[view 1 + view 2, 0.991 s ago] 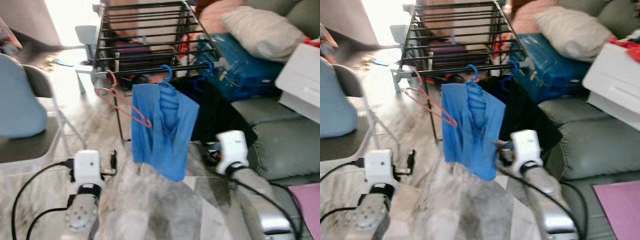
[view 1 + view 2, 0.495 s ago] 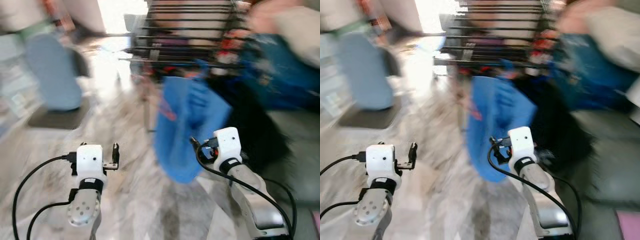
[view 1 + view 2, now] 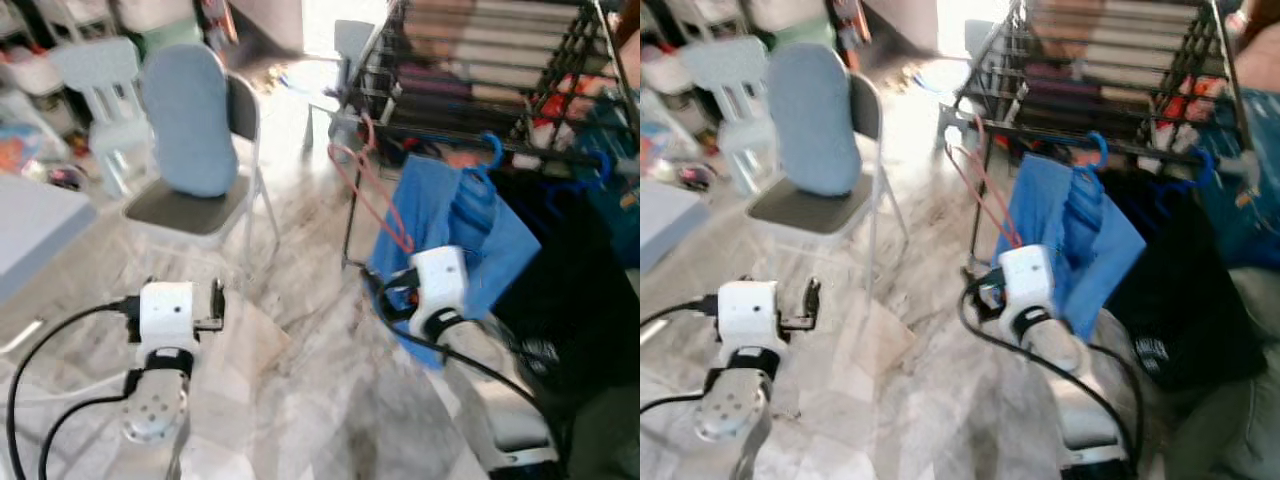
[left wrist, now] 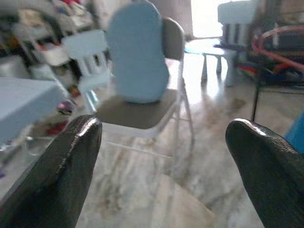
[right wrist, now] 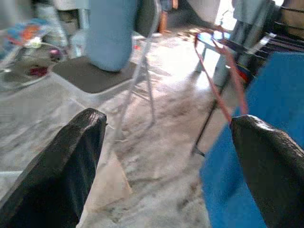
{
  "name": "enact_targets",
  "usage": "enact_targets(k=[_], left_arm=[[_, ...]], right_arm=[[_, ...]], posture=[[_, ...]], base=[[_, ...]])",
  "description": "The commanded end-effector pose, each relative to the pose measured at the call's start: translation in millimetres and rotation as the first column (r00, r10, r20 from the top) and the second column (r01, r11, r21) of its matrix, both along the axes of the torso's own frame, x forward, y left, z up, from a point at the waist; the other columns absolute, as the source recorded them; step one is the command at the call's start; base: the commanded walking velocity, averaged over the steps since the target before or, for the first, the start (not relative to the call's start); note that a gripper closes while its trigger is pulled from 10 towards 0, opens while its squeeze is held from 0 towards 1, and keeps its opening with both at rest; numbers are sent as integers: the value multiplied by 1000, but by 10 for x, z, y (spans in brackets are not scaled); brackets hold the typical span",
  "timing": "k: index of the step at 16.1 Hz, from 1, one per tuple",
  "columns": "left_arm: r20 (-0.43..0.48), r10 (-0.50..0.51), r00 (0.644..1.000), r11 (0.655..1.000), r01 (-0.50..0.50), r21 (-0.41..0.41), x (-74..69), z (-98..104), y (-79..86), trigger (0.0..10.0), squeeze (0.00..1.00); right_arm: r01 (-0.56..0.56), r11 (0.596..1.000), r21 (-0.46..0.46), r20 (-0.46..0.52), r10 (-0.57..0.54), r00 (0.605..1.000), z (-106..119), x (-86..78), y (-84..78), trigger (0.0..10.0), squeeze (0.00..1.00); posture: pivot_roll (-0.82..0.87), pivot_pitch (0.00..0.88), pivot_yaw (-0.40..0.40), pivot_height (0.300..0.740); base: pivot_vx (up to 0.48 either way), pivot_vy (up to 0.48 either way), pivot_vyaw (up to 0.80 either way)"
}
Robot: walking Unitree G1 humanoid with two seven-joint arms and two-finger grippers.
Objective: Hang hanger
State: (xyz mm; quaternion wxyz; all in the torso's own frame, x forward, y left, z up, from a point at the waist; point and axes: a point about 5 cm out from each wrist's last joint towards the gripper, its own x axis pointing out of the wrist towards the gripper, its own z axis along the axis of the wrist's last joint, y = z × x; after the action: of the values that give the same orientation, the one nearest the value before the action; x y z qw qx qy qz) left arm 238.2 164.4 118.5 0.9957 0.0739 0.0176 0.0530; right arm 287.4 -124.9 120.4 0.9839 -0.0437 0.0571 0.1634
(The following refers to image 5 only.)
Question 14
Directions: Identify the blue garment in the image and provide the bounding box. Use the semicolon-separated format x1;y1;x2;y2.
199;51;304;228

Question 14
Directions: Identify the light blue cushion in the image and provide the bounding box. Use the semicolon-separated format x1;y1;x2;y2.
85;0;137;72

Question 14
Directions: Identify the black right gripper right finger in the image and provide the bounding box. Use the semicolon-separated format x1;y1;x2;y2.
229;114;304;228

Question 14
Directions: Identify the black clothes drying rack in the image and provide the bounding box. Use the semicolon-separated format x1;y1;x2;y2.
191;7;304;157

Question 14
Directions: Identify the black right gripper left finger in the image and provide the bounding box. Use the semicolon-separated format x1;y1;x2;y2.
0;108;107;228

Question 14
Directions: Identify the white folding chair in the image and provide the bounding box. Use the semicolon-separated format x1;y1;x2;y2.
51;0;159;143

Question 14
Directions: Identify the light blue kids chair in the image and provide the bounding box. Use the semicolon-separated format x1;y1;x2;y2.
196;32;232;87

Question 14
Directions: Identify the pink clothes hanger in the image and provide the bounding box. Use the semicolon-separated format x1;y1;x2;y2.
193;30;249;123

